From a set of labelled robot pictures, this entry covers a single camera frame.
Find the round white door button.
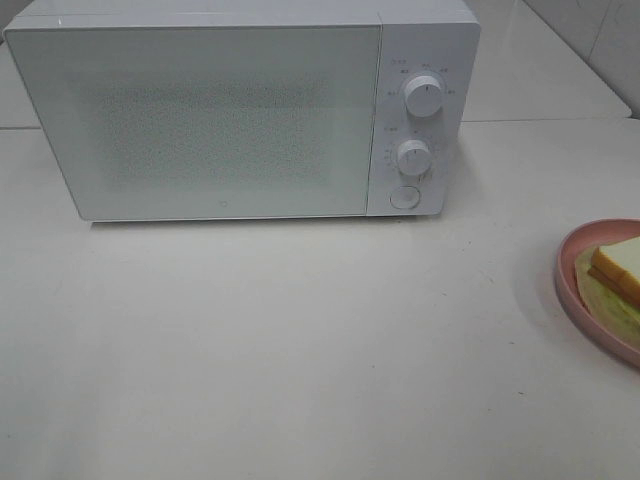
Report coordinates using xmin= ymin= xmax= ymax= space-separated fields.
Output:
xmin=390 ymin=186 xmax=421 ymax=210

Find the pink round plate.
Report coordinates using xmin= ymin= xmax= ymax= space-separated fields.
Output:
xmin=554 ymin=218 xmax=639 ymax=370

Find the white bread sandwich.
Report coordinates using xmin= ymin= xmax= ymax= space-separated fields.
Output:
xmin=574 ymin=237 xmax=639 ymax=343

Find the white microwave door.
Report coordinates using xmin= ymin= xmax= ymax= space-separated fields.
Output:
xmin=7 ymin=26 xmax=380 ymax=221

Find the lower white timer knob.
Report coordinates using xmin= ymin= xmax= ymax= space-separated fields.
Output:
xmin=396 ymin=139 xmax=433 ymax=176

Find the upper white power knob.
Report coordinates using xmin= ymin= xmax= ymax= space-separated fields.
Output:
xmin=403 ymin=72 xmax=444 ymax=118

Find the white microwave oven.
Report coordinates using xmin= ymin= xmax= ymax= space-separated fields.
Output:
xmin=3 ymin=1 xmax=481 ymax=220

